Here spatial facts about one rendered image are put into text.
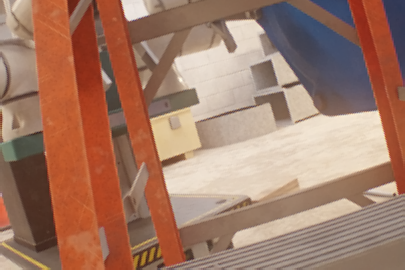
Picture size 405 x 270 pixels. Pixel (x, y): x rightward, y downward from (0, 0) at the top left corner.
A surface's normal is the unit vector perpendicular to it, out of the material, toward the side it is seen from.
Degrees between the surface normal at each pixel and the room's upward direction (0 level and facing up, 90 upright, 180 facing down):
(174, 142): 90
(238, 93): 90
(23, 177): 90
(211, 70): 90
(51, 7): 73
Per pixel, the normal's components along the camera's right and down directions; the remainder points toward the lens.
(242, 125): -0.11, 0.05
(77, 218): -0.07, -0.27
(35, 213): 0.58, -0.15
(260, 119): 0.19, -0.04
